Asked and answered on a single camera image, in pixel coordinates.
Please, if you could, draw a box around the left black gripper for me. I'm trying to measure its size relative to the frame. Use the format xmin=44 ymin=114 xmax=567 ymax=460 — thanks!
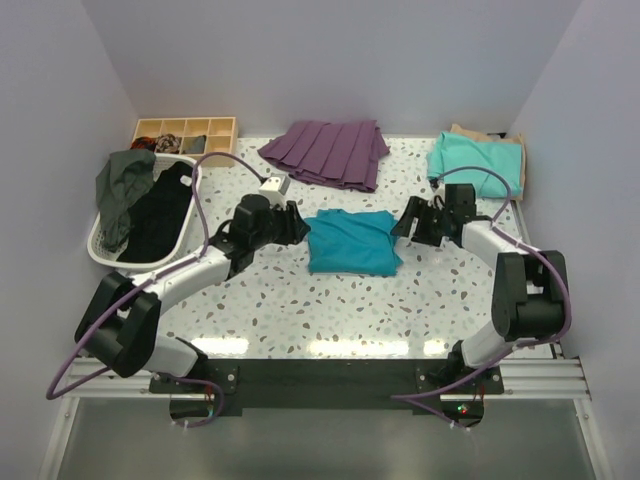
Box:
xmin=250 ymin=201 xmax=310 ymax=251

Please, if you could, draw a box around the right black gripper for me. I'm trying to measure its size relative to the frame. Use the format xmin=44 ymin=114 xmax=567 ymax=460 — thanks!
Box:
xmin=390 ymin=196 xmax=452 ymax=248

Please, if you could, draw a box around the teal t shirt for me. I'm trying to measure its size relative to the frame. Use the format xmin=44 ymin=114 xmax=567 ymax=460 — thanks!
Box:
xmin=305 ymin=209 xmax=403 ymax=276

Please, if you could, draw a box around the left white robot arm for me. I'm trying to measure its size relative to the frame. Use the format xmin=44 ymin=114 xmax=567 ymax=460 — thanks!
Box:
xmin=74 ymin=194 xmax=310 ymax=392

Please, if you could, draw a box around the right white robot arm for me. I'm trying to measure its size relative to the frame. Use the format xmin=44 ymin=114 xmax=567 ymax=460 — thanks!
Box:
xmin=392 ymin=184 xmax=572 ymax=393

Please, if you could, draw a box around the mint green folded shirt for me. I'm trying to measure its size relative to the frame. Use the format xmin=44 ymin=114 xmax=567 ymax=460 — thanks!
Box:
xmin=427 ymin=132 xmax=521 ymax=199

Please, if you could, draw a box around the purple pleated skirt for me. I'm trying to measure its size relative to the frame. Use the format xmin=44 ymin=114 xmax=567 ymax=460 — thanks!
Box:
xmin=258 ymin=120 xmax=390 ymax=193

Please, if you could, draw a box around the white laundry basket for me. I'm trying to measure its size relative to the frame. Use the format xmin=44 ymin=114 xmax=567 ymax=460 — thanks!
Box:
xmin=86 ymin=153 xmax=197 ymax=272

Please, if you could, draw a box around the wooden compartment organizer box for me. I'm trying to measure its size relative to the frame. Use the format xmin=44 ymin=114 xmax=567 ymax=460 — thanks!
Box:
xmin=130 ymin=117 xmax=239 ymax=168

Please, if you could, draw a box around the dark grey fabric roll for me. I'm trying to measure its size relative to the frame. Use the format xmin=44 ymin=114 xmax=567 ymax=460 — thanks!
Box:
xmin=181 ymin=135 xmax=207 ymax=155

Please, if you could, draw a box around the tan folded cloth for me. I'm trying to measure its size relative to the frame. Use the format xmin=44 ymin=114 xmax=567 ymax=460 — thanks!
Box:
xmin=450 ymin=123 xmax=527 ymax=202

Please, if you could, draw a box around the black garment in basket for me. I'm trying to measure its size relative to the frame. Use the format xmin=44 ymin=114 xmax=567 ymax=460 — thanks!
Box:
xmin=118 ymin=161 xmax=192 ymax=263

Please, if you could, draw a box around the patterned brown fabric roll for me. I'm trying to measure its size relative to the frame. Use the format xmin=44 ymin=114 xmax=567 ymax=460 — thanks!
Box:
xmin=155 ymin=133 xmax=182 ymax=154

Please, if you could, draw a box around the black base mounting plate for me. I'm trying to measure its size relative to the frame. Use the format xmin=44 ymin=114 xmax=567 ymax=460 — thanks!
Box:
xmin=148 ymin=357 xmax=504 ymax=419

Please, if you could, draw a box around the red black fabric roll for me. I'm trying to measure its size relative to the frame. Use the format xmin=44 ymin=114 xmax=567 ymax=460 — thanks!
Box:
xmin=130 ymin=136 xmax=157 ymax=152

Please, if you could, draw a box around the dark green garment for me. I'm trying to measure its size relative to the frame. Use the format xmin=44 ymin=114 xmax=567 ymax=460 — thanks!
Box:
xmin=95 ymin=149 xmax=156 ymax=252

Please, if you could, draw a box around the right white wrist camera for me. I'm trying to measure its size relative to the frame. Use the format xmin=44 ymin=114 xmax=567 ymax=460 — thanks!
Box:
xmin=430 ymin=179 xmax=446 ymax=200

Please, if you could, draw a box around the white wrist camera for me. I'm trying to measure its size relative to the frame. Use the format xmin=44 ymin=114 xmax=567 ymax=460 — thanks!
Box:
xmin=430 ymin=179 xmax=446 ymax=200
xmin=258 ymin=174 xmax=291 ymax=209

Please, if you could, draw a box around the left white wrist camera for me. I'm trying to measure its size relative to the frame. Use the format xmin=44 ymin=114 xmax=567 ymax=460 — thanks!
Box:
xmin=258 ymin=174 xmax=291 ymax=209

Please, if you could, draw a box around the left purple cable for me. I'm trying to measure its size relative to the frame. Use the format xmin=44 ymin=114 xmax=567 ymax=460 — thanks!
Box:
xmin=45 ymin=153 xmax=269 ymax=400

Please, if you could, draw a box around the aluminium frame rail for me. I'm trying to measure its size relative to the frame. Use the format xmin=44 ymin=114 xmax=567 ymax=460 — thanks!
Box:
xmin=67 ymin=359 xmax=591 ymax=400

